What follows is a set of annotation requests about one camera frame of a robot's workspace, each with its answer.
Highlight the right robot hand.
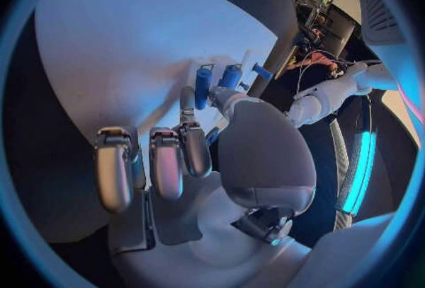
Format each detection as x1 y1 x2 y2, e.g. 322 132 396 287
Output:
93 85 317 288

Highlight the blue long cylinder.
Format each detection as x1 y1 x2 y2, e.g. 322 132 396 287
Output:
217 64 244 91
195 64 215 111

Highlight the white task board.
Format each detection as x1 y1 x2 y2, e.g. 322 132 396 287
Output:
33 0 279 243

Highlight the blue block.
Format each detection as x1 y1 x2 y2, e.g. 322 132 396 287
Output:
204 126 222 146

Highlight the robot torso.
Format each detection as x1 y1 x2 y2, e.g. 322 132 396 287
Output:
298 0 423 243

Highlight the metal equipment rack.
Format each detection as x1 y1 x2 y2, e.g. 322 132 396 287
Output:
288 0 364 55

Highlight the white cable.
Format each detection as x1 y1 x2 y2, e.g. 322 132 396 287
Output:
296 50 336 94

